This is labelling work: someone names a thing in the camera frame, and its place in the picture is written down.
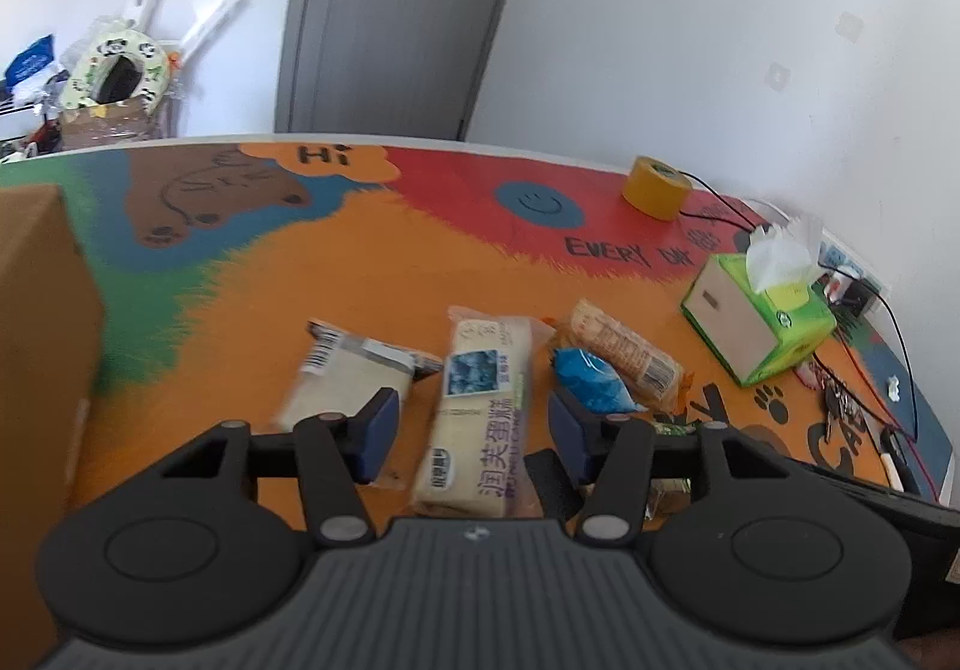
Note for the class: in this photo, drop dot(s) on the blue plastic bag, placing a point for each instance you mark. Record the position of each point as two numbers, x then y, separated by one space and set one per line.
30 58

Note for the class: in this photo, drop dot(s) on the black power adapter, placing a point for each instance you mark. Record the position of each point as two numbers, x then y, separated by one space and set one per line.
861 295

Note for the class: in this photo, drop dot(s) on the clear cake packet with barcode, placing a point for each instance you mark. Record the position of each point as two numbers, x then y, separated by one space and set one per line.
337 377

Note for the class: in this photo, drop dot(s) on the bunch of keys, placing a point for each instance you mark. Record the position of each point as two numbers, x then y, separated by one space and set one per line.
838 411

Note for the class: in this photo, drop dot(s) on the small white scrap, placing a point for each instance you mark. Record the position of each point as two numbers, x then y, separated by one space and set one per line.
892 385

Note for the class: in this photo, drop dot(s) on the short white plastic board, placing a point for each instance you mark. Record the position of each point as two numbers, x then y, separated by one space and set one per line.
210 13

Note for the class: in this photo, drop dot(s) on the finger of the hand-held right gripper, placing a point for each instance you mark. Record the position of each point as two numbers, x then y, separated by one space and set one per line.
553 490

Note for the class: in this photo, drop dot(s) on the green tissue box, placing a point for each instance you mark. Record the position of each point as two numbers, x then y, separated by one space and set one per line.
735 317

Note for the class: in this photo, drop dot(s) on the printed cardboard box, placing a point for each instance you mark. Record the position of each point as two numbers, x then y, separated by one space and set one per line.
105 126

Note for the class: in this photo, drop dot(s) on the yellow tape roll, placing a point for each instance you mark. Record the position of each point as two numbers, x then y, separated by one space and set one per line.
656 190

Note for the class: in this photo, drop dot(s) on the colourful printed table mat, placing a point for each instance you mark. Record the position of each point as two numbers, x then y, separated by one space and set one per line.
262 265

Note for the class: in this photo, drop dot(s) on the grey door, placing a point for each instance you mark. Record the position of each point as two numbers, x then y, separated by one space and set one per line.
390 17

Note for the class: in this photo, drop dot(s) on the white power strip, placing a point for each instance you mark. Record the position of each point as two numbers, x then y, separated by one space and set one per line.
844 257

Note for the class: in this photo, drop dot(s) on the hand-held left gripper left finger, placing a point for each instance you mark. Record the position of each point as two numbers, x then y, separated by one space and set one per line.
379 433

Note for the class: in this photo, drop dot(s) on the black shoe rack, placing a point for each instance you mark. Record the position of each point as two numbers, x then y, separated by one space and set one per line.
15 141

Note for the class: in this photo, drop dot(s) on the beige stick tool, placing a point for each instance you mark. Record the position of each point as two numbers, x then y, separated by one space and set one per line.
890 464

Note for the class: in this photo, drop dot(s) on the blue snack packet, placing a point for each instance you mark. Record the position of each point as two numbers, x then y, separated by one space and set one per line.
596 381

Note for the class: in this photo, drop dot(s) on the round green snack packet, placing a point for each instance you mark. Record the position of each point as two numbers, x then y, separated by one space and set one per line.
667 496

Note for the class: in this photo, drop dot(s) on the white cake packet blue picture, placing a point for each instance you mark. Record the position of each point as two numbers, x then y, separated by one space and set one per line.
480 415

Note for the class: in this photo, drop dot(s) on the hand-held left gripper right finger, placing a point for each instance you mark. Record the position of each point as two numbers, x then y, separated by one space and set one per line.
566 433

